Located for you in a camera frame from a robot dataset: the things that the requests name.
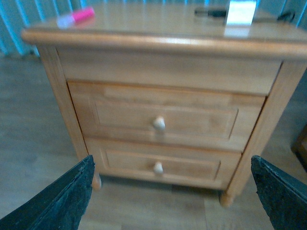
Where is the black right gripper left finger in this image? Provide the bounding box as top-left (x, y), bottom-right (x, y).
top-left (0, 155), bottom-right (95, 230)

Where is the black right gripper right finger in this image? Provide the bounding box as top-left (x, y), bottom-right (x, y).
top-left (251, 155), bottom-right (307, 230)

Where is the wooden drawer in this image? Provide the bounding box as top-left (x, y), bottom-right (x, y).
top-left (69, 81), bottom-right (265, 151)
top-left (85, 138), bottom-right (241, 190)

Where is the pink marker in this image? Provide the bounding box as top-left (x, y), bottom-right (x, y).
top-left (56, 7), bottom-right (95, 28)

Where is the wooden nightstand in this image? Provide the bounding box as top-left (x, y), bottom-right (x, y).
top-left (22, 2), bottom-right (307, 207)

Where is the white charger adapter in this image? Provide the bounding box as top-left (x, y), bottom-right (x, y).
top-left (225, 0), bottom-right (257, 26)

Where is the black usb cable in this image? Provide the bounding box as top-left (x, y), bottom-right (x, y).
top-left (194, 7), bottom-right (296, 22)

